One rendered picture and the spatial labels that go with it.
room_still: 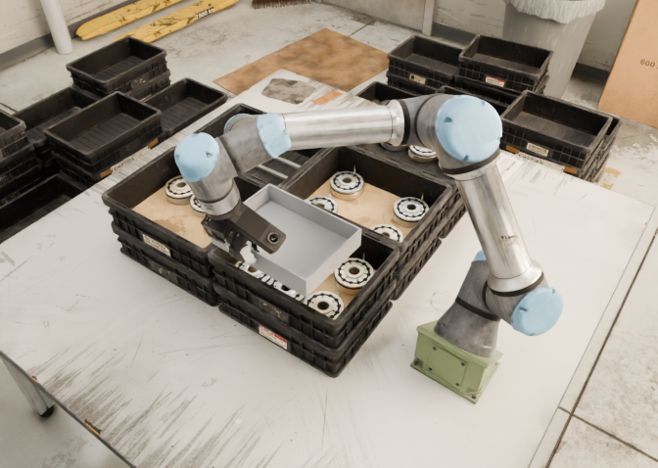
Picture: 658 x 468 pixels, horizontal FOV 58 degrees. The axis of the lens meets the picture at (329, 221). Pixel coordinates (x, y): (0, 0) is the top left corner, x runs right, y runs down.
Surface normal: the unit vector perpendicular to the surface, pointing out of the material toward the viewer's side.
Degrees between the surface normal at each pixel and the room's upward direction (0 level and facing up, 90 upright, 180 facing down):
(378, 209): 0
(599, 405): 0
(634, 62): 76
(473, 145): 56
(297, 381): 0
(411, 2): 90
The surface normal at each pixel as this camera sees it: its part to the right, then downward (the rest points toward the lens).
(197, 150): -0.15, -0.55
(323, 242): 0.02, -0.76
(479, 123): 0.22, 0.13
